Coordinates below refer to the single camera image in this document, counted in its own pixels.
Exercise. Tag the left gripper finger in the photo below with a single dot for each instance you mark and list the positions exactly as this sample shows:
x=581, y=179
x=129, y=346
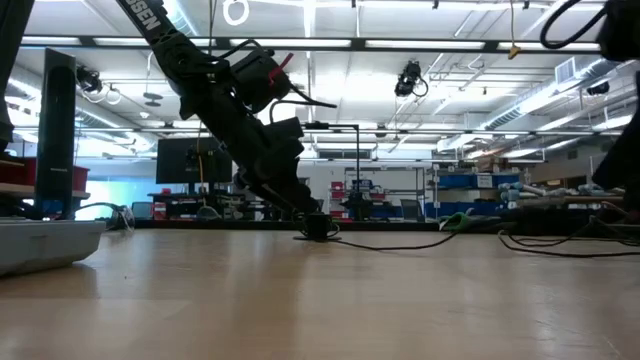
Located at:
x=297, y=200

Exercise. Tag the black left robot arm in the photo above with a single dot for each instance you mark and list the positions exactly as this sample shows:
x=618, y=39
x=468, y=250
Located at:
x=220, y=115

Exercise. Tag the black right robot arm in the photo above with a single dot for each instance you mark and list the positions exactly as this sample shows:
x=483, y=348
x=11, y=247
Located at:
x=620, y=150

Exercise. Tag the black bar stand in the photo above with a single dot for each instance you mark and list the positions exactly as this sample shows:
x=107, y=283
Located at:
x=357, y=150

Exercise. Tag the black computer monitor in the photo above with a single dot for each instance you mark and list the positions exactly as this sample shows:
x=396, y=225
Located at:
x=175, y=160

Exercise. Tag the grey glove green cuff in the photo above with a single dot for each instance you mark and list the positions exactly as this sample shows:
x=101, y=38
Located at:
x=452, y=222

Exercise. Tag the blue storage bin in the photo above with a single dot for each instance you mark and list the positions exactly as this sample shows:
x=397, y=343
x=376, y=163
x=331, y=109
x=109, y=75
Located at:
x=470, y=209
x=460, y=181

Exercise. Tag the grey tool kit case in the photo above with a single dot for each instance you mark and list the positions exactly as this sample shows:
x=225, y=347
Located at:
x=45, y=245

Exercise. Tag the red plastic storage bin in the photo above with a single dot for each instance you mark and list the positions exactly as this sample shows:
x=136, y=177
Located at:
x=20, y=172

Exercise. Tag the wooden shelf board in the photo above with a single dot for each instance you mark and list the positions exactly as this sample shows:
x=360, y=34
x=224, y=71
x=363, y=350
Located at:
x=15, y=189

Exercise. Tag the yellow hanging tag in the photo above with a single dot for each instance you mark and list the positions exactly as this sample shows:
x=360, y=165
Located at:
x=513, y=50

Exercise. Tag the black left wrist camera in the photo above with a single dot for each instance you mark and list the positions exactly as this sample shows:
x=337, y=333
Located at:
x=285, y=132

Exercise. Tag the black hanging ceiling camera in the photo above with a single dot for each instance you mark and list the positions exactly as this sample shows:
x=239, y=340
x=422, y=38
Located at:
x=407, y=80

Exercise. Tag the black upright post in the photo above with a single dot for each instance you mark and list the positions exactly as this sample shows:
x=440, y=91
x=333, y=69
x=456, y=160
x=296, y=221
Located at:
x=55, y=150

